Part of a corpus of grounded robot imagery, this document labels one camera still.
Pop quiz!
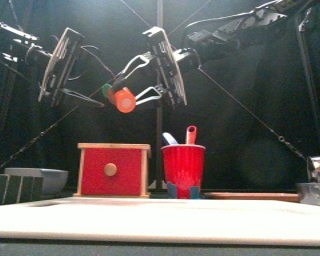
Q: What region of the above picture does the orange toy carrot green top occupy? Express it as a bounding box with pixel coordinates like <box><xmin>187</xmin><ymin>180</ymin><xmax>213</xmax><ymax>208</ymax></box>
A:
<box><xmin>99</xmin><ymin>82</ymin><xmax>138</xmax><ymax>115</ymax></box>

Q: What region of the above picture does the red wooden box with knob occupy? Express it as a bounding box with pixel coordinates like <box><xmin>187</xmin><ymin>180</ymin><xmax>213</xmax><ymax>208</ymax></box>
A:
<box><xmin>73</xmin><ymin>142</ymin><xmax>151</xmax><ymax>199</ymax></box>

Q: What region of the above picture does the red plastic cup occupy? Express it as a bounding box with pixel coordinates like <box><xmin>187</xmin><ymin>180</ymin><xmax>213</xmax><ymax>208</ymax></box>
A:
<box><xmin>159</xmin><ymin>143</ymin><xmax>206</xmax><ymax>200</ymax></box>

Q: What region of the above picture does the grey bowl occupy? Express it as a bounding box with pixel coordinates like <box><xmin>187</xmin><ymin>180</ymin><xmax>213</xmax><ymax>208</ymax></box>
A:
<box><xmin>3</xmin><ymin>167</ymin><xmax>70</xmax><ymax>196</ymax></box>

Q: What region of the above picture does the green white striped box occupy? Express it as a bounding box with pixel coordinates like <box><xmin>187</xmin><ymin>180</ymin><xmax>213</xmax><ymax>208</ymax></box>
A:
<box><xmin>0</xmin><ymin>173</ymin><xmax>45</xmax><ymax>207</ymax></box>

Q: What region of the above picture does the white cutting board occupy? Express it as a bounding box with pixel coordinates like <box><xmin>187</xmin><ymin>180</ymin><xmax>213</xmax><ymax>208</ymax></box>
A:
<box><xmin>0</xmin><ymin>196</ymin><xmax>320</xmax><ymax>248</ymax></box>

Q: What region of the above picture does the brown wooden board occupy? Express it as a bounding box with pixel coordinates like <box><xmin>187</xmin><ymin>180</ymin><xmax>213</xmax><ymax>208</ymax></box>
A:
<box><xmin>204</xmin><ymin>191</ymin><xmax>300</xmax><ymax>203</ymax></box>

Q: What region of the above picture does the metal measuring cup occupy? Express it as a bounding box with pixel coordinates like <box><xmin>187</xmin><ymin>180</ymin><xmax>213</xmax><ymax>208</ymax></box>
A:
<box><xmin>294</xmin><ymin>156</ymin><xmax>320</xmax><ymax>207</ymax></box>

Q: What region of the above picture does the vertical metal frame pole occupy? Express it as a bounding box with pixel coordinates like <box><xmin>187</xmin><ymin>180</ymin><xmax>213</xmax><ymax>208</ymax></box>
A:
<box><xmin>147</xmin><ymin>0</ymin><xmax>169</xmax><ymax>192</ymax></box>

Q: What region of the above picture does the blue white utensil handle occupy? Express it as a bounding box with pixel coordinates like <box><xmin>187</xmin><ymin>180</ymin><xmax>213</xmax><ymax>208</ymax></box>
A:
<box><xmin>161</xmin><ymin>132</ymin><xmax>179</xmax><ymax>147</ymax></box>

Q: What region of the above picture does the thin diagonal brace wire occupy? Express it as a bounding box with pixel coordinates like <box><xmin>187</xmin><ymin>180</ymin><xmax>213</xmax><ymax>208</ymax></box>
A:
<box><xmin>0</xmin><ymin>0</ymin><xmax>213</xmax><ymax>174</ymax></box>
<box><xmin>118</xmin><ymin>0</ymin><xmax>306</xmax><ymax>160</ymax></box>

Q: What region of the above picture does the orange utensil handle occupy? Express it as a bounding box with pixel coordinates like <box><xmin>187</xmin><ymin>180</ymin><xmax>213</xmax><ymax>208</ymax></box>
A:
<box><xmin>185</xmin><ymin>125</ymin><xmax>198</xmax><ymax>146</ymax></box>

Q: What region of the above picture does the slanted black frame pole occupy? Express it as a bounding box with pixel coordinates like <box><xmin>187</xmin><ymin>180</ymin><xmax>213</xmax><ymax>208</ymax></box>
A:
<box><xmin>289</xmin><ymin>6</ymin><xmax>320</xmax><ymax>158</ymax></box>

